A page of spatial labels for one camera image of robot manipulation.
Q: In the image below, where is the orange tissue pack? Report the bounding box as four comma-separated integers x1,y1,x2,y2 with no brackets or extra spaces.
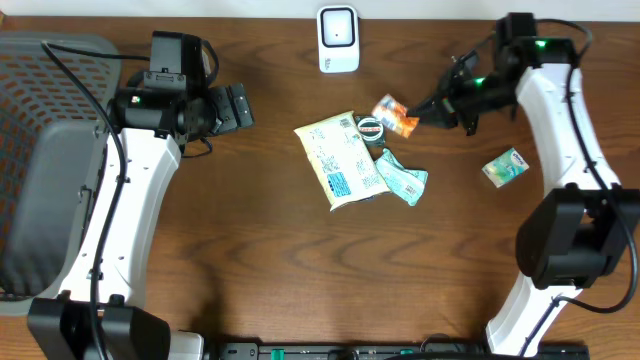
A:
372,94,419,138

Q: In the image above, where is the dark green snack packet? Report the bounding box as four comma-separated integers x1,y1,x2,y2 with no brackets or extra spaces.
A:
355,115,385,147

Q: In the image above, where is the small green tissue pack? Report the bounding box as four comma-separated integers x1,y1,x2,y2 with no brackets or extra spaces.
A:
482,148,529,188

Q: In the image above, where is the yellow snack bag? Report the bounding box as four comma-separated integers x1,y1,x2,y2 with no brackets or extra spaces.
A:
294,111,390,211

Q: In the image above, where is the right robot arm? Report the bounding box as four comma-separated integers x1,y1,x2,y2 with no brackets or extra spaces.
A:
409,13,639,359

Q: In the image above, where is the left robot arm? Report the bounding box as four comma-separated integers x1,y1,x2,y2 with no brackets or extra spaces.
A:
27,31,255,359

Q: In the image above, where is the white barcode scanner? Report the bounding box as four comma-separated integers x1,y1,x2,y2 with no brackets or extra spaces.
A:
316,5,360,74

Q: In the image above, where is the grey plastic basket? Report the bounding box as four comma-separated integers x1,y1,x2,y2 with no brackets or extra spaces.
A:
1,32,121,316

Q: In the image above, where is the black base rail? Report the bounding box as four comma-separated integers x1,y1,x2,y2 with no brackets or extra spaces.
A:
209,341,590,360

